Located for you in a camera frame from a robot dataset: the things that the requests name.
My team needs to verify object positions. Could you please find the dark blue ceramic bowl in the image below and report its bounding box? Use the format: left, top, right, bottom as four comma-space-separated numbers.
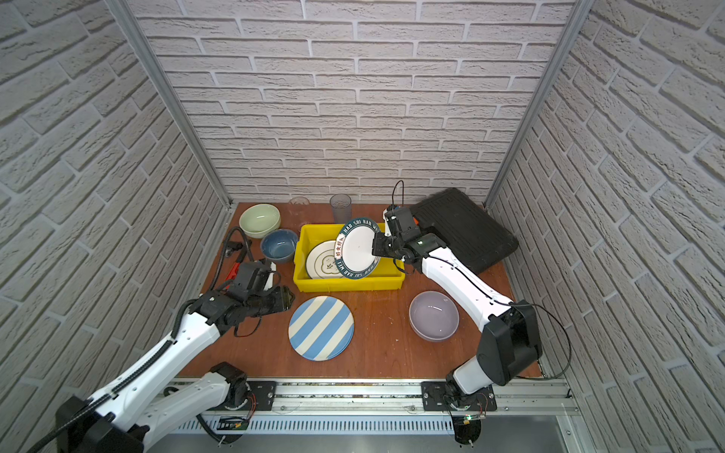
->
261, 230, 298, 264

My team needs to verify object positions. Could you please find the aluminium frame post left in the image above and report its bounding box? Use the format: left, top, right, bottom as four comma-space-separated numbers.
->
106, 0, 233, 209

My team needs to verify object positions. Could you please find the aluminium frame post right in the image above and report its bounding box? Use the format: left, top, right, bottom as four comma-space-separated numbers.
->
483, 0, 595, 209

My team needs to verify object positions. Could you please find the yellow plastic bin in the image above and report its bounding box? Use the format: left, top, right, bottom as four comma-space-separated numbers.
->
293, 224, 405, 294

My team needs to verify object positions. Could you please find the red and black pipe wrench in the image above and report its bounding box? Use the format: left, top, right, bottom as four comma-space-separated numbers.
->
225, 262, 241, 280

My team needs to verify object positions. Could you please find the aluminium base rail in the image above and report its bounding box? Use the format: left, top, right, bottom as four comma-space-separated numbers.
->
203, 377, 583, 436

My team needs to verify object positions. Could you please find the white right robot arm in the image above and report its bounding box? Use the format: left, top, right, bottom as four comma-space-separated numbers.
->
372, 233, 542, 396

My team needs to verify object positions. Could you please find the grey translucent plastic cup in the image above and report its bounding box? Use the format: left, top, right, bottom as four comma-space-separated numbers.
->
330, 194, 352, 224

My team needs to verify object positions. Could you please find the black plastic tool case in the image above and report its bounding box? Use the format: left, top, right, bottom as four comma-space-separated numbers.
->
411, 188, 519, 274

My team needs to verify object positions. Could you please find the lavender ceramic bowl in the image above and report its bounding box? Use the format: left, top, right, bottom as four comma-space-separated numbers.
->
409, 291, 460, 343

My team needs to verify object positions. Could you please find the pink translucent plastic cup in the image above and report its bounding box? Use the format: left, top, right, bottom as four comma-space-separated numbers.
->
288, 196, 310, 230

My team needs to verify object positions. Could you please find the green rim hao shi plate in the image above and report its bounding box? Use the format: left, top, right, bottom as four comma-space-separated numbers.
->
333, 217, 381, 279

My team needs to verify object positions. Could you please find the blue white striped plate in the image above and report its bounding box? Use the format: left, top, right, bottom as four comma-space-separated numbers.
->
288, 296, 355, 362

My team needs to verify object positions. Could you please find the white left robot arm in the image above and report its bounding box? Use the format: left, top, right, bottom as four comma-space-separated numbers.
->
31, 260, 295, 452

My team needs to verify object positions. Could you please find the light green ceramic bowl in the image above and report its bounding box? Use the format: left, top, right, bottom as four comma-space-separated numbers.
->
239, 204, 281, 239

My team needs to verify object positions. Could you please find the aluminium frame post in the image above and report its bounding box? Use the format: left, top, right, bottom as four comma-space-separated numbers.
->
106, 0, 233, 209
483, 0, 595, 209

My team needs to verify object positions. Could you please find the white plate green quatrefoil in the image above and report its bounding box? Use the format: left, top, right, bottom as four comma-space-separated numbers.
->
306, 241, 342, 279

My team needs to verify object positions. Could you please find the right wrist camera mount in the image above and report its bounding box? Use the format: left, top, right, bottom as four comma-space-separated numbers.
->
383, 205, 421, 243

